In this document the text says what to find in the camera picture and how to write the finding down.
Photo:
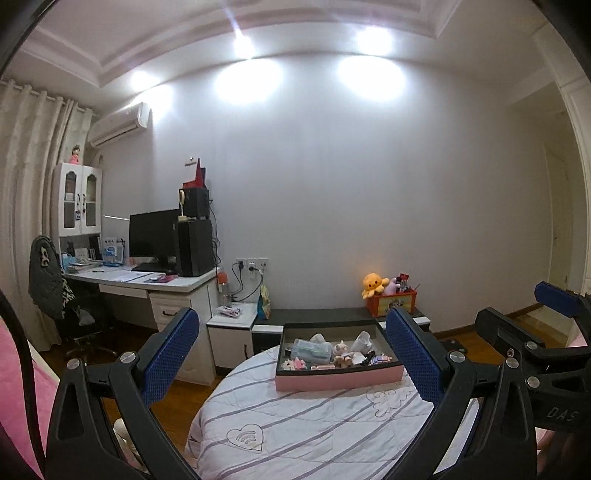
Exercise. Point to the white bedside cabinet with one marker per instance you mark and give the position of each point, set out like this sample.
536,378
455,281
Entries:
231,338

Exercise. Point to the pink pig doll figure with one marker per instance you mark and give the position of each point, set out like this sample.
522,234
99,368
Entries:
343,358

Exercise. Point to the striped white table cloth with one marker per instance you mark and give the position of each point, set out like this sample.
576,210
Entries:
248,430

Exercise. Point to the yellow snack bag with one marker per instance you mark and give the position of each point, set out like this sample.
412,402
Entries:
263,307

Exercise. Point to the white plastic stool toy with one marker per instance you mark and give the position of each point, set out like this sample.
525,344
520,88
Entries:
362,344

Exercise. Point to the orange cap bottle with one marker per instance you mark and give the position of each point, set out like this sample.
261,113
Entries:
223,289

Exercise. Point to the pink bedding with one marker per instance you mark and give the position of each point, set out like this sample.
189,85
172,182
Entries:
13,413

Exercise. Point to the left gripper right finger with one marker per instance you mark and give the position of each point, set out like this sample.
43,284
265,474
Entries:
501,443

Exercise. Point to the black computer monitor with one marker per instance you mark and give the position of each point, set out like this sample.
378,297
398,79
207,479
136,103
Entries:
152,236

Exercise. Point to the beige curtain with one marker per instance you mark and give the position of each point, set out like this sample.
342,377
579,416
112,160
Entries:
38,132

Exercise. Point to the black computer tower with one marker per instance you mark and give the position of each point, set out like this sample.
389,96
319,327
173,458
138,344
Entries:
194,247

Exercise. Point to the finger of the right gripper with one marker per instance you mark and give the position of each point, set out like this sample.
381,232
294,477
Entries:
514,343
562,301

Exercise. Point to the clear plastic box green label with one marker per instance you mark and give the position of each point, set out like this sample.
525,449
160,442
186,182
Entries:
312,353

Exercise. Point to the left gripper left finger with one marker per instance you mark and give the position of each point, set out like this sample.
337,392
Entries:
81,443

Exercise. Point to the pink white block cat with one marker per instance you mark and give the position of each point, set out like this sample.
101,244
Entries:
295,364

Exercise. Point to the white air conditioner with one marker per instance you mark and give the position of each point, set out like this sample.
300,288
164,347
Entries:
123,122

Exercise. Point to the white glass door cabinet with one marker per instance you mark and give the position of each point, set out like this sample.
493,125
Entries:
76,201

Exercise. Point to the red toy storage box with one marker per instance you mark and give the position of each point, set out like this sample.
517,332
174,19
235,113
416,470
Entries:
381,305

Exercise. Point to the pink block toy flat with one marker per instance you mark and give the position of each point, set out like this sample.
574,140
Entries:
381,359

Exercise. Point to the white gourd-shaped figurine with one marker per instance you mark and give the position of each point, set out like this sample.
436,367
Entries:
318,339

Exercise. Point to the pink doll on cabinet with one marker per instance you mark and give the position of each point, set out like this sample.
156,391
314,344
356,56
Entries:
75,156

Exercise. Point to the red paper bag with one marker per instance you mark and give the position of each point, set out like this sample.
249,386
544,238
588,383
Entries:
199,179

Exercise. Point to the orange octopus plush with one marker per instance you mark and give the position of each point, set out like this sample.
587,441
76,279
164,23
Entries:
374,284

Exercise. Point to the pink black storage box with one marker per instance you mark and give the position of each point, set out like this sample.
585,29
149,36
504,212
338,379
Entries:
327,377

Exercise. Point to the low black white bench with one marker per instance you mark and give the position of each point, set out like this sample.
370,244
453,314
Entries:
323,322

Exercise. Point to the black upper speaker box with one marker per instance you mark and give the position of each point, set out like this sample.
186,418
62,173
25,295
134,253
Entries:
194,202

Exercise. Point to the purple plush toy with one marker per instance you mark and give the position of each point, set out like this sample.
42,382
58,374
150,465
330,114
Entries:
392,288

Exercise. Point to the white bed post knob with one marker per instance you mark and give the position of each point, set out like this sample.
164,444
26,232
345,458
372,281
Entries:
126,445

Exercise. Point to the black hair clip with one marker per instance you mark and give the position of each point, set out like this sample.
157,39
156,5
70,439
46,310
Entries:
369,356

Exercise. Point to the wall power socket strip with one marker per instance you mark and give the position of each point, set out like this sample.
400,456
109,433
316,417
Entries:
253,263

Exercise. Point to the black office chair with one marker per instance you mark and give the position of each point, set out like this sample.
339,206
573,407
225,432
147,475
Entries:
82,322

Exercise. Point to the white desk with drawers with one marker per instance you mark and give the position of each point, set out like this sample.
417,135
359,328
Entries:
139,298

